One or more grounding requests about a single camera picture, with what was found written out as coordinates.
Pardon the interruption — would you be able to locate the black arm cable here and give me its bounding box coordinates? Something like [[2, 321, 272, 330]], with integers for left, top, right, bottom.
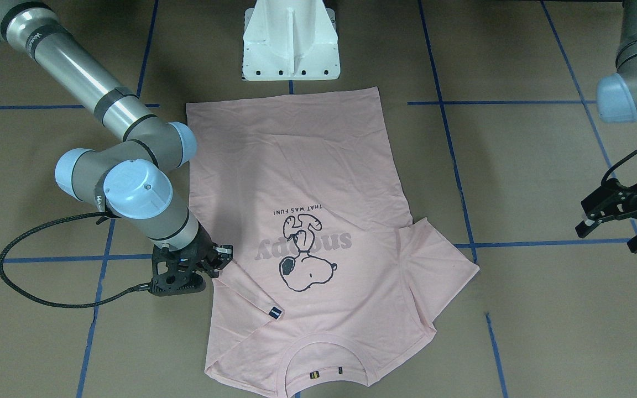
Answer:
[[0, 213, 156, 308], [601, 130, 637, 187]]

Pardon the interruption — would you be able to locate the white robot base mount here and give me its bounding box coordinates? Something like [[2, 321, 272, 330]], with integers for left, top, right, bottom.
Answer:
[[241, 1, 341, 81]]

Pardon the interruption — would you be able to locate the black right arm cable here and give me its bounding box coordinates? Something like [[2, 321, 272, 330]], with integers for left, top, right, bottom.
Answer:
[[0, 213, 156, 308]]

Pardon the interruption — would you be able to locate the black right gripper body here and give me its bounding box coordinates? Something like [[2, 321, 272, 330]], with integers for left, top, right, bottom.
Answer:
[[149, 225, 221, 296]]

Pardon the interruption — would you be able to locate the pink Snoopy t-shirt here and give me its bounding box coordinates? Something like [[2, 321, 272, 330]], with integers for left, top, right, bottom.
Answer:
[[185, 88, 479, 397]]

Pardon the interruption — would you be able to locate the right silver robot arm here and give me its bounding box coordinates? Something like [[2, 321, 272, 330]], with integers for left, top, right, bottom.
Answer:
[[0, 1, 233, 296]]

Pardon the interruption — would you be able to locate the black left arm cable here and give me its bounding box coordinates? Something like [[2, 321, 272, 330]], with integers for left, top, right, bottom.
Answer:
[[601, 130, 637, 187]]

